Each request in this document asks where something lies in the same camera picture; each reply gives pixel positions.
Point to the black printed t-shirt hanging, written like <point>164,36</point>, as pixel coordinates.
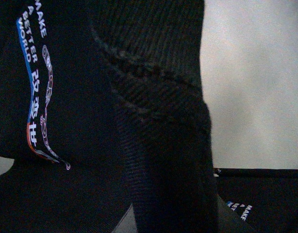
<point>265,199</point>

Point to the black t-shirt being hung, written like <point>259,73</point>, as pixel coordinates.
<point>101,109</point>

